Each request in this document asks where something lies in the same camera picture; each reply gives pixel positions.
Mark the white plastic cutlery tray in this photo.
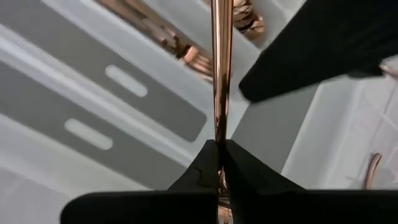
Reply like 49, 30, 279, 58
0, 0, 374, 224

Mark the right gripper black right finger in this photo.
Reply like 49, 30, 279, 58
224, 139, 398, 224

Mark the rose gold fork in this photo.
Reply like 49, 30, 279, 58
378, 63, 398, 78
210, 0, 234, 224
362, 152, 382, 190

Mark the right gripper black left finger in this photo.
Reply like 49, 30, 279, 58
60, 139, 220, 224

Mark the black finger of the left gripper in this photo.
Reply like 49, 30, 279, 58
238, 0, 398, 104

